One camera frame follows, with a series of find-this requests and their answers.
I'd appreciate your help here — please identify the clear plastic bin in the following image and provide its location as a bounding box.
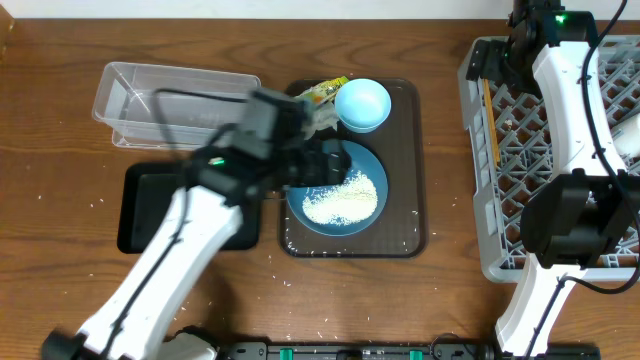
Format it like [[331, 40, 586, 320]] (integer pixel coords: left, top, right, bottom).
[[92, 62, 261, 149]]

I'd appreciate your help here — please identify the crumpled white tissue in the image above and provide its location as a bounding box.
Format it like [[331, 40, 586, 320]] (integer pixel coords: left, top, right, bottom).
[[303, 102, 340, 140]]

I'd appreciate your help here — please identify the light blue bowl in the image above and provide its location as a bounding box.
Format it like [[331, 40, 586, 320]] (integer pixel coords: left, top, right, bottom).
[[334, 79, 392, 133]]

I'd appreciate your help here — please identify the brown serving tray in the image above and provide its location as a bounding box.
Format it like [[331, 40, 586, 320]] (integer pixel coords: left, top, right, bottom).
[[279, 78, 427, 258]]

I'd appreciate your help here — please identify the white cup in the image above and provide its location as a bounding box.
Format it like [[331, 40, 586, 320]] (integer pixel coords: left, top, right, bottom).
[[611, 114, 640, 158]]

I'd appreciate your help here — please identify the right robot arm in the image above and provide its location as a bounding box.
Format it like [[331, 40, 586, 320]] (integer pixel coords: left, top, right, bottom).
[[466, 1, 639, 359]]

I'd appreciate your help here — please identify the dark blue plate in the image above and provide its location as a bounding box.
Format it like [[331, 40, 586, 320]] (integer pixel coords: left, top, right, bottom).
[[286, 141, 389, 237]]

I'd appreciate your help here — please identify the green yellow snack wrapper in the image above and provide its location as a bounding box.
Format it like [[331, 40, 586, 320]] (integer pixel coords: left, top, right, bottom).
[[297, 76, 349, 105]]

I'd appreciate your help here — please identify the black plastic bin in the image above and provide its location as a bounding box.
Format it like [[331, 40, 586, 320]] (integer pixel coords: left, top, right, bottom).
[[117, 162, 261, 254]]

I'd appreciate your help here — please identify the pile of white rice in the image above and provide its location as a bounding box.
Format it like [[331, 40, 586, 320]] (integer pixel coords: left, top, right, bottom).
[[302, 171, 378, 226]]

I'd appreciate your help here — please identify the grey dishwasher rack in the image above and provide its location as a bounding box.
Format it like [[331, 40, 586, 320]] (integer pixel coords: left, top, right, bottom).
[[458, 35, 639, 283]]

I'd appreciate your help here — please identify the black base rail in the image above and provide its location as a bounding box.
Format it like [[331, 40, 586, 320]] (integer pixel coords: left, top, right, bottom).
[[219, 339, 601, 360]]

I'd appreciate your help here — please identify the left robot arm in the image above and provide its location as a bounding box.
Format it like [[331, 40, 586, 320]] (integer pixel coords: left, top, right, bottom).
[[40, 139, 351, 359]]

